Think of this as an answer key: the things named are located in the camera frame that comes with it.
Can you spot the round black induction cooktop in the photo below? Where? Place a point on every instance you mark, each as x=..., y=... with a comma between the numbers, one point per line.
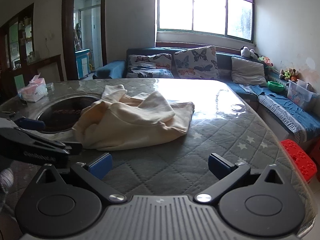
x=60, y=115

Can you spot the grey pillow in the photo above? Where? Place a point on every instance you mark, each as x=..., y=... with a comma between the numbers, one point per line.
x=247, y=72

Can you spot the dark wooden sideboard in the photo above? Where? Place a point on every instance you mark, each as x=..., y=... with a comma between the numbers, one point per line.
x=50, y=65

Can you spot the red plastic stool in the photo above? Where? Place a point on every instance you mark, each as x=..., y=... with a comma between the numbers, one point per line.
x=298, y=157

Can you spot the light blue cabinet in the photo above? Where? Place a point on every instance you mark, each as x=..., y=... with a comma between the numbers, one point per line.
x=82, y=62

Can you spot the upright butterfly print pillow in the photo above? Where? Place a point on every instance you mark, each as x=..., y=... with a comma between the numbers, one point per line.
x=197, y=63

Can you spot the dark wooden display cabinet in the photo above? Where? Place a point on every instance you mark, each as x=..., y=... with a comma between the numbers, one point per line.
x=5, y=80

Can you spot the flat butterfly print pillow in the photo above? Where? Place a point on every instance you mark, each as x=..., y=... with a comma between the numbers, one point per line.
x=150, y=66

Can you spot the clear plastic storage box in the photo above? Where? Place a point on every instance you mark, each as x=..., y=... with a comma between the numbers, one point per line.
x=298, y=96

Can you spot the cream garment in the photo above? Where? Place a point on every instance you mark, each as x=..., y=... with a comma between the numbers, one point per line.
x=135, y=125

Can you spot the blue sofa blanket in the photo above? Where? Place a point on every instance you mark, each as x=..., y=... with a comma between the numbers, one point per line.
x=287, y=110

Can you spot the window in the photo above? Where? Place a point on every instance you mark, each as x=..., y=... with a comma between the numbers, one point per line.
x=207, y=12

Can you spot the green bowl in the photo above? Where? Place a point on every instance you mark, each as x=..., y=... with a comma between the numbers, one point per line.
x=275, y=86

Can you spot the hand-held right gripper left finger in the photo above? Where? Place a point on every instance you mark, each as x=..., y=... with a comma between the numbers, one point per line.
x=100, y=166

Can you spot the brown stuffed toys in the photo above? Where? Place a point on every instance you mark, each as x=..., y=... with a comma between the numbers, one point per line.
x=290, y=74

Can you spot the dark wooden door frame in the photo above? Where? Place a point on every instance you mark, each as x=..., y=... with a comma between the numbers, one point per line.
x=67, y=42

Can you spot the pink tissue pack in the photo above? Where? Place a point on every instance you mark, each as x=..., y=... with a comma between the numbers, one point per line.
x=32, y=90

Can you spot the panda plush toy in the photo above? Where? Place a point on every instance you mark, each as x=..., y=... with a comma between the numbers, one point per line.
x=247, y=52

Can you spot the small green box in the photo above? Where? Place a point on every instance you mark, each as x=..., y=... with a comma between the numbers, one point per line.
x=50, y=87

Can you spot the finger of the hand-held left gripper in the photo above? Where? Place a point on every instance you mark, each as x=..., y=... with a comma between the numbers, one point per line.
x=30, y=124
x=37, y=152

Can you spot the blue corner sofa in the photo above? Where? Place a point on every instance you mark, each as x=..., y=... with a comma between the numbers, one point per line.
x=110, y=68

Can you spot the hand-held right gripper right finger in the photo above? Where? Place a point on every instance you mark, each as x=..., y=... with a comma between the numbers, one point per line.
x=220, y=166

